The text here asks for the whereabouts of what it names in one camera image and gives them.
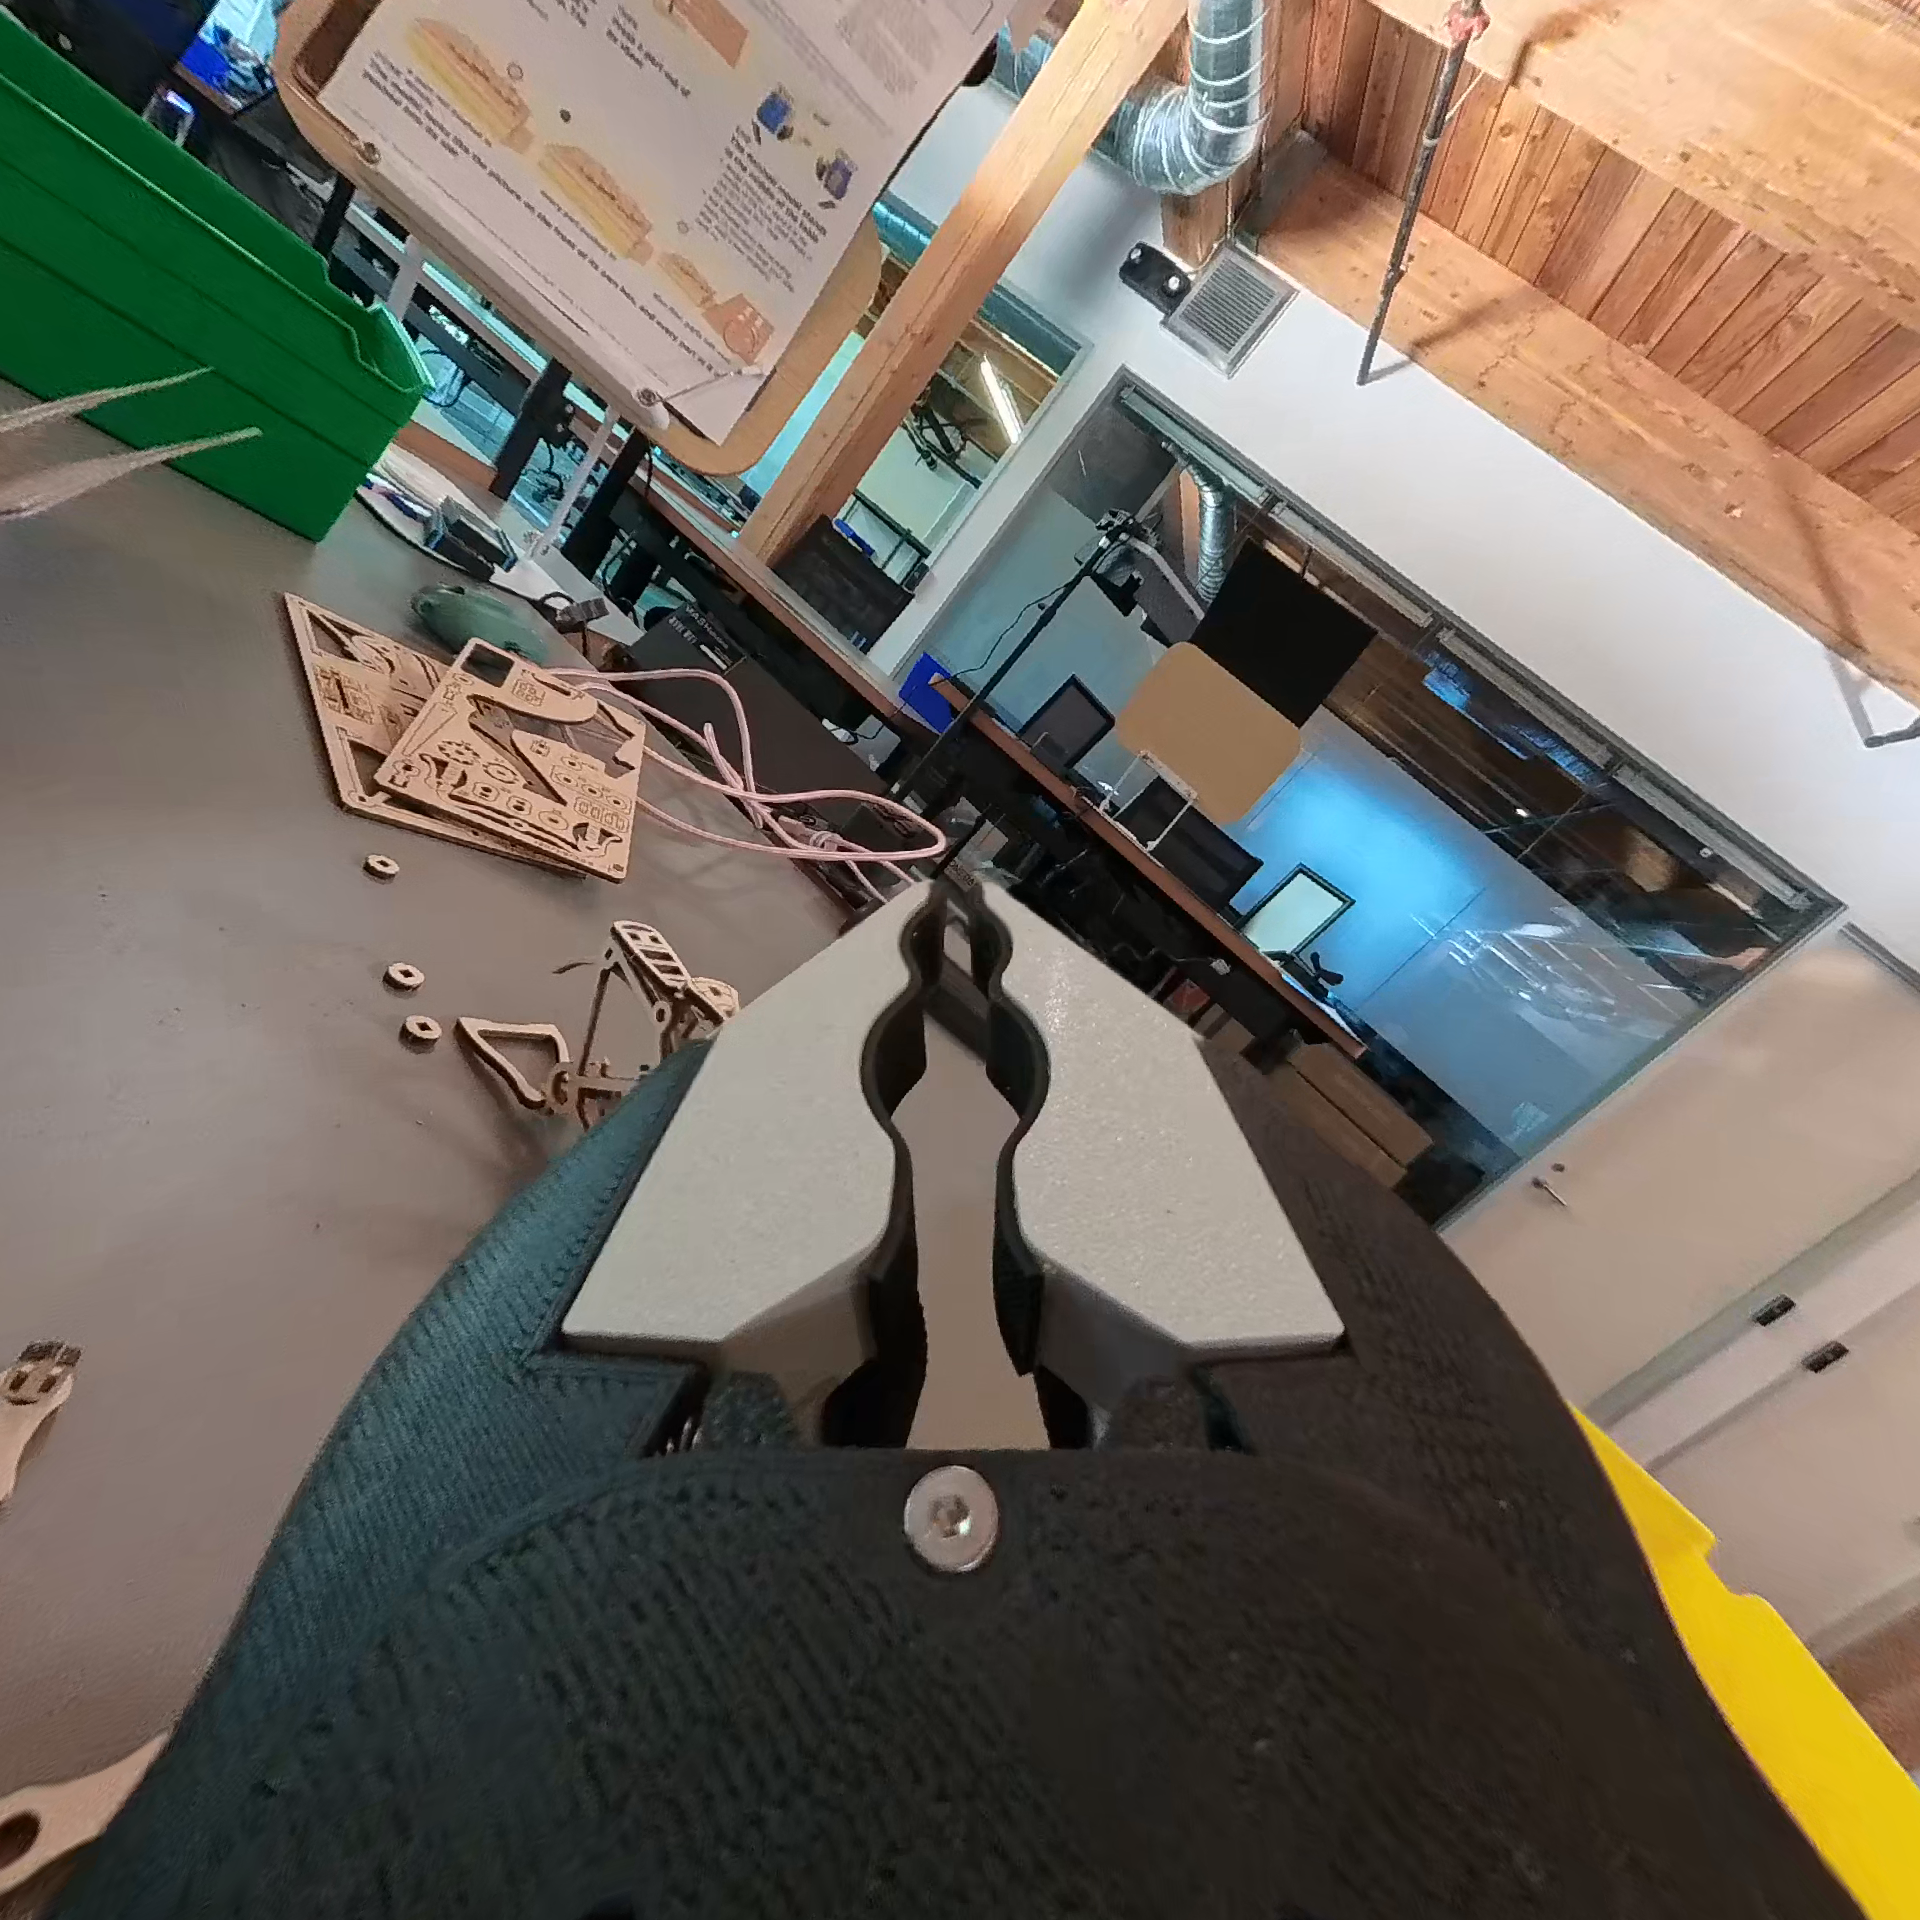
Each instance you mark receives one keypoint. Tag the black metal pipe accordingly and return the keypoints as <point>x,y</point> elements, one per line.
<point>1426,165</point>

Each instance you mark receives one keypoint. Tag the rounded wooden part with hole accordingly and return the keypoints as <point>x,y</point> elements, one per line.
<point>66,1808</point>

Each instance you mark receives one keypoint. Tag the large green plastic bin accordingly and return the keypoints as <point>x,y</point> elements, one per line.
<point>165,331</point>

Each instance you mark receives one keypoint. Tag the dark tablet screen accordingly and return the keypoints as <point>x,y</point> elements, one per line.
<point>1068,723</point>

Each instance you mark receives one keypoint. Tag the black electronics box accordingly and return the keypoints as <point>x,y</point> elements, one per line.
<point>779,719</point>

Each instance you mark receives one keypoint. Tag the teal computer mouse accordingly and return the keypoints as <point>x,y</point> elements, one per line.
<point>465,612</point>

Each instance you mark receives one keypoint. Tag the lit computer monitor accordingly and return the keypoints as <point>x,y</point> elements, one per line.
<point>1293,913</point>

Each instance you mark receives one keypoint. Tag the paper instruction sheet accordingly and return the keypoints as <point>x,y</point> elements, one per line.
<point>645,178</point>

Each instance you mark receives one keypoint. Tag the open instruction booklet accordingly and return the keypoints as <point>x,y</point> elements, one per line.
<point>104,450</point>

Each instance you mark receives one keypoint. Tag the toothed wooden part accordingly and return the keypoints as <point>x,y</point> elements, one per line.
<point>33,1403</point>

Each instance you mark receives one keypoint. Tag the wooden parts sheet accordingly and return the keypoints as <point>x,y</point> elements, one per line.
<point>338,705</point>
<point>510,780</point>

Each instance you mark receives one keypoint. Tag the triangular wooden frame part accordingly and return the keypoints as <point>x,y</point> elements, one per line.
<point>524,1068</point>

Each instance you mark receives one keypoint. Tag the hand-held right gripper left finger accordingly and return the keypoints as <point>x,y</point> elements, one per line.
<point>750,1184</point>

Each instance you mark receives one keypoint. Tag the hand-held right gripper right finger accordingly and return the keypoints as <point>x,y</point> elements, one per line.
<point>1170,1184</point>

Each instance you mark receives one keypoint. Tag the tan rounded board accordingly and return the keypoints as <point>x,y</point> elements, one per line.
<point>1208,736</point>

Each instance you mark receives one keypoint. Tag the slanted wooden beam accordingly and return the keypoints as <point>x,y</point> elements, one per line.
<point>961,270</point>

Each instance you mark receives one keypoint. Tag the blue and black device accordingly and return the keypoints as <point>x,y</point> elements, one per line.
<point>467,537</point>

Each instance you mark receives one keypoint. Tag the yellow plastic bin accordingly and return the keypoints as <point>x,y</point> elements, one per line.
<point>1786,1696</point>

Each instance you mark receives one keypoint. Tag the white wall vent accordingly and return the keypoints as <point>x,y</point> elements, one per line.
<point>1226,309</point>

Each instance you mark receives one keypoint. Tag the black wall screen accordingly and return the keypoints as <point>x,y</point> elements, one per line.
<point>1282,629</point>

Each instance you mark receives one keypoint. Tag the black plug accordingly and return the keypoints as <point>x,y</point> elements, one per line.
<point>574,612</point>

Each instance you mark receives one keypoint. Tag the long wooden desk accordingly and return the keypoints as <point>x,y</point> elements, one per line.
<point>1170,885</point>

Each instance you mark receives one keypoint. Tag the silver ventilation duct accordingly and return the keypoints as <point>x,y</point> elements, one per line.
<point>1208,89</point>

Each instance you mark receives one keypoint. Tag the camera tripod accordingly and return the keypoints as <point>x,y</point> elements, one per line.
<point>1049,645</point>

